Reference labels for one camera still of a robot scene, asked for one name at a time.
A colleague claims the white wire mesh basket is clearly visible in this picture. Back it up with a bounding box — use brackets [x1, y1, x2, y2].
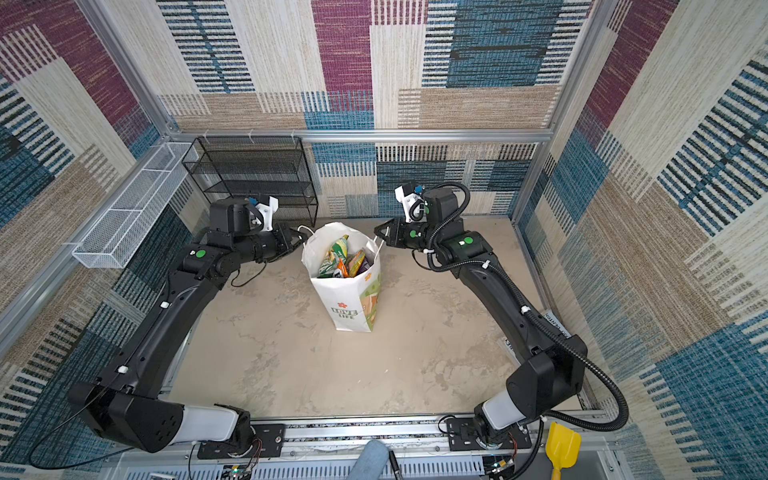
[72, 142, 191, 269]

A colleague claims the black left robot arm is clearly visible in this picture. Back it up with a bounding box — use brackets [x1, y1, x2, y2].
[68, 197, 308, 456]

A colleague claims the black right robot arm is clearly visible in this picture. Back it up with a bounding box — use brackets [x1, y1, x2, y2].
[375, 182, 587, 445]

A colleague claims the black wire shelf rack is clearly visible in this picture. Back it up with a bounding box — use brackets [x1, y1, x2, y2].
[182, 136, 319, 227]

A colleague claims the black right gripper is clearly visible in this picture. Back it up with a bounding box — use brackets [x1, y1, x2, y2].
[374, 217, 441, 250]

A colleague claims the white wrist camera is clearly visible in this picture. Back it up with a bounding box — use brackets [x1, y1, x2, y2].
[246, 194, 279, 232]
[395, 181, 425, 223]

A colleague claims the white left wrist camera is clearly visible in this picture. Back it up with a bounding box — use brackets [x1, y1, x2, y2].
[246, 194, 279, 232]

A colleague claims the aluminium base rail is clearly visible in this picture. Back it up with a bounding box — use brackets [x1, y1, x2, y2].
[101, 412, 625, 480]

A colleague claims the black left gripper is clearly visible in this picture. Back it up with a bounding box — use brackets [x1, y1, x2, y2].
[234, 223, 308, 268]

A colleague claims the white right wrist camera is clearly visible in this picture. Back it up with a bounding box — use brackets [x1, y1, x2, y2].
[395, 181, 425, 223]

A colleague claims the colourful leaflet by wall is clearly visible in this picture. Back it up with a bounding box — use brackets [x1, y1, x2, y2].
[497, 309, 572, 366]

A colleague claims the black corrugated cable conduit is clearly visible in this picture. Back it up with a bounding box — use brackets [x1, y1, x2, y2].
[410, 181, 630, 480]

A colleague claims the green Fox's spring tea bag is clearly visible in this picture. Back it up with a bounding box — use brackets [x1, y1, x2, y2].
[317, 235, 349, 278]

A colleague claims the yellow plastic tool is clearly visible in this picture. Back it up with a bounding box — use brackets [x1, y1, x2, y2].
[545, 422, 582, 480]

